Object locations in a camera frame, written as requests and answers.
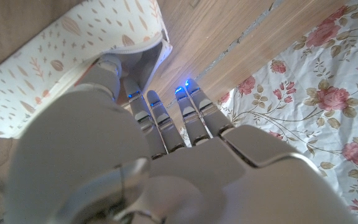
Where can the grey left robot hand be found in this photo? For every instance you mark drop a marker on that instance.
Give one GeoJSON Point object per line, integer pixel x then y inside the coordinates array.
{"type": "Point", "coordinates": [104, 174]}

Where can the cream patterned pen bag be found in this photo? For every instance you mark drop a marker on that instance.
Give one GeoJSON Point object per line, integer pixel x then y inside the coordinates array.
{"type": "Point", "coordinates": [57, 62]}

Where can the floral backdrop cloth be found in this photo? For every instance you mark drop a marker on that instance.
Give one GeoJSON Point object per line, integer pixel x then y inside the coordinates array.
{"type": "Point", "coordinates": [322, 93]}

